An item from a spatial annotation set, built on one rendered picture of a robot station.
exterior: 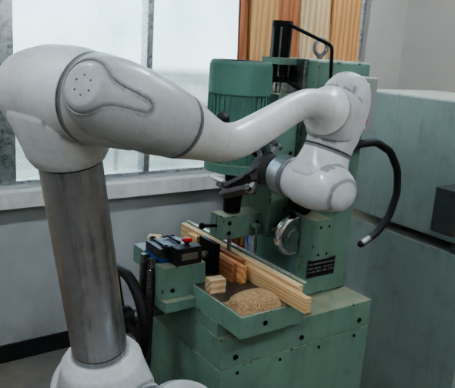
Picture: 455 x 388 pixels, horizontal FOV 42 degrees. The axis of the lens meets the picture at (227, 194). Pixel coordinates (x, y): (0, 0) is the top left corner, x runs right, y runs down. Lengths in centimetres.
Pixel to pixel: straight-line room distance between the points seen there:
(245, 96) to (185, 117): 79
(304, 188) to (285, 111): 21
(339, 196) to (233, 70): 55
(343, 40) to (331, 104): 245
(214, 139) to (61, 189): 24
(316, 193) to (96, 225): 45
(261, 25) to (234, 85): 164
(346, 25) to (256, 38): 67
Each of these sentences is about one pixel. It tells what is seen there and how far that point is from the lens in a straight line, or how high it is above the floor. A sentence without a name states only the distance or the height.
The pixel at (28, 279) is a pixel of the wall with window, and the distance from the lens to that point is 299.
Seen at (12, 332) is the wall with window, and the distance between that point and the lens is 308.
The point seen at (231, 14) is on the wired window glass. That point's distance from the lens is 333.
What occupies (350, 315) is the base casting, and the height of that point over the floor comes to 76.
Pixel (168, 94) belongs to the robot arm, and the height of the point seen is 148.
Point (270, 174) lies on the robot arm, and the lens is 130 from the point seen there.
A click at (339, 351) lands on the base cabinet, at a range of 192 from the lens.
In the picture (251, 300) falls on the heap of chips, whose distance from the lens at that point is 150.
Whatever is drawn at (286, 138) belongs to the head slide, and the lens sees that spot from 170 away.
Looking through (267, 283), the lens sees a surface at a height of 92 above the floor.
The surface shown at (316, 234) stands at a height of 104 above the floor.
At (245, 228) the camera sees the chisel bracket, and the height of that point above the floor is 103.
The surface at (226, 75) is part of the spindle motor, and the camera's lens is 159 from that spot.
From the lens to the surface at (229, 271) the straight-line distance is 166.
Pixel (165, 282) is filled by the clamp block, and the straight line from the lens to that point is 159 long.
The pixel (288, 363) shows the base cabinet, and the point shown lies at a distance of 178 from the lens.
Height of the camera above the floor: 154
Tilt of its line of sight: 14 degrees down
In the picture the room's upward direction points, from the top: 4 degrees clockwise
